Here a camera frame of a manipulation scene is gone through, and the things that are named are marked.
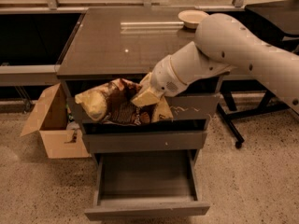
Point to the grey bottom drawer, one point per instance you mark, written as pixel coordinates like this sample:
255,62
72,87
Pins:
146,184

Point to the grey middle drawer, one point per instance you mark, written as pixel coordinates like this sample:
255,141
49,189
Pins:
163,135

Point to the grey top drawer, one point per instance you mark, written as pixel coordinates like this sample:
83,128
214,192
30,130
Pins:
197,102

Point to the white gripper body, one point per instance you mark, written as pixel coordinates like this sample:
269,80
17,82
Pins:
163,76

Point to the brown chip bag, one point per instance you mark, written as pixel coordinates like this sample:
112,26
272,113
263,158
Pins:
111,103

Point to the white paper bowl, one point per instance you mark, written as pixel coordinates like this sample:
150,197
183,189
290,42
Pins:
192,18

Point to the grey drawer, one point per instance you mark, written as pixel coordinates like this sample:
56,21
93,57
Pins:
197,102
146,184
163,135

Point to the open cardboard box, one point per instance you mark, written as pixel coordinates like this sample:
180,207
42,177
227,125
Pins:
49,118

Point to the green bottle in box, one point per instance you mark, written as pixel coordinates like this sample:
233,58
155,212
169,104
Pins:
70,117

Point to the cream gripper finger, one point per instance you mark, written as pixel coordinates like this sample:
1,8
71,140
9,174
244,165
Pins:
145,80
147,96

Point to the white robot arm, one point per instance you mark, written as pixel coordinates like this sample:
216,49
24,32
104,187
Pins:
222,43

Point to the grey drawer cabinet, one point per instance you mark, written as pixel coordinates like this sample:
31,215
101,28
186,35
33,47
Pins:
121,42

